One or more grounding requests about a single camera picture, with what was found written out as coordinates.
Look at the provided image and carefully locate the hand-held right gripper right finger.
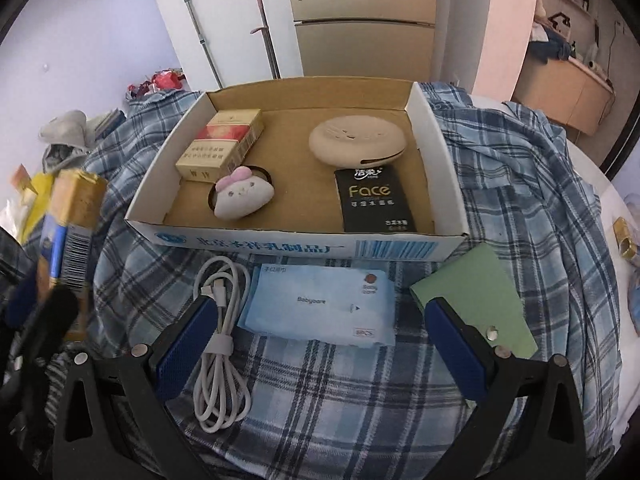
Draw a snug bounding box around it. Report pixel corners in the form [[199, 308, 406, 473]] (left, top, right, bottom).
[[424, 297, 587, 480]]

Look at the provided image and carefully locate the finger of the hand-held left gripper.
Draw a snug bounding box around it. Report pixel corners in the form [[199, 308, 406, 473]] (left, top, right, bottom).
[[4, 260, 42, 331], [27, 285, 80, 361]]

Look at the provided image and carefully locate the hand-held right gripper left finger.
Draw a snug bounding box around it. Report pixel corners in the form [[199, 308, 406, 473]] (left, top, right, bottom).
[[52, 296, 221, 480]]

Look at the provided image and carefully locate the white charging cable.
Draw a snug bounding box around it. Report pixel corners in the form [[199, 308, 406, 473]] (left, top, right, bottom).
[[192, 256, 253, 433]]

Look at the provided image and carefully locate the green snap pouch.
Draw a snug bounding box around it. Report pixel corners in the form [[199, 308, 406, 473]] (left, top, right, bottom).
[[409, 244, 539, 360]]

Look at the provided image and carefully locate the gold blue carton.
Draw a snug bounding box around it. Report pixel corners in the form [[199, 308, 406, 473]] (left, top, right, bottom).
[[37, 169, 109, 343]]

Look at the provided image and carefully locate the light blue wipes pack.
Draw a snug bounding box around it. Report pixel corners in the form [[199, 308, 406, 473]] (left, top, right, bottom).
[[237, 263, 397, 348]]

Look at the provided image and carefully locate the white pink plush bunny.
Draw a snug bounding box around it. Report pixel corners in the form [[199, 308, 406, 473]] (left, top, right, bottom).
[[214, 166, 276, 220]]

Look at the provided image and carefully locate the black tissue pack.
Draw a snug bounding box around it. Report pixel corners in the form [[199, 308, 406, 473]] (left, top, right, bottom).
[[334, 166, 418, 234]]

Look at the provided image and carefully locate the cardboard box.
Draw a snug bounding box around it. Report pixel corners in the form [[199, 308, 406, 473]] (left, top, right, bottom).
[[124, 77, 471, 261]]

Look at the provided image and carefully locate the gold red cigarette carton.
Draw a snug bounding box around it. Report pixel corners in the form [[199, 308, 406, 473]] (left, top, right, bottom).
[[175, 108, 265, 182]]

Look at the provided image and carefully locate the beige round pouch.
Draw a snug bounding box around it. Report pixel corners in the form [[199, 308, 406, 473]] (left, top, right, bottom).
[[308, 114, 408, 167]]

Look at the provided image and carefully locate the yellow packet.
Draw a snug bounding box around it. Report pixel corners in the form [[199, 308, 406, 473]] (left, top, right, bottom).
[[20, 170, 56, 241]]

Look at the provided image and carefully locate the blue plaid cloth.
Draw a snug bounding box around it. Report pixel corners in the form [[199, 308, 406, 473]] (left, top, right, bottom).
[[0, 80, 623, 480]]

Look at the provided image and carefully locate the grey cloth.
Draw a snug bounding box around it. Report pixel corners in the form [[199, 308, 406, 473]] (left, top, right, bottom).
[[39, 109, 101, 171]]

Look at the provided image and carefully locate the small gold box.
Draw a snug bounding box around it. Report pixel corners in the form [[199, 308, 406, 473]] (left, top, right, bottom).
[[614, 217, 640, 261]]

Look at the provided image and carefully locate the red printed packaging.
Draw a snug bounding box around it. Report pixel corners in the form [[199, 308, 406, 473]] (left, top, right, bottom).
[[125, 67, 186, 101]]

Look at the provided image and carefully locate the wooden vanity cabinet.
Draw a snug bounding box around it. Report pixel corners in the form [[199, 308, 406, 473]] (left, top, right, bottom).
[[511, 50, 616, 136]]

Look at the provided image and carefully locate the blue garment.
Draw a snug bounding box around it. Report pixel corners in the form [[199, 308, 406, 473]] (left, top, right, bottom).
[[530, 25, 576, 63]]

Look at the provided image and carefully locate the gold refrigerator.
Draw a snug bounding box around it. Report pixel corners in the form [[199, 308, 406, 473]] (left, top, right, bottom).
[[282, 0, 440, 81]]

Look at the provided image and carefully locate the dark door frame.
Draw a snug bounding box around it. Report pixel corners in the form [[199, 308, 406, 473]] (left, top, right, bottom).
[[597, 0, 640, 181]]

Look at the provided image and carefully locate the grey mop handle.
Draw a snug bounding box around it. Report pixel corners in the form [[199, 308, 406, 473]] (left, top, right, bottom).
[[176, 0, 224, 90]]

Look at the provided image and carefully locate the dark pink broom handle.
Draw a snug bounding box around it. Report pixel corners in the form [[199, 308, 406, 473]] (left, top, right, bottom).
[[248, 0, 281, 80]]

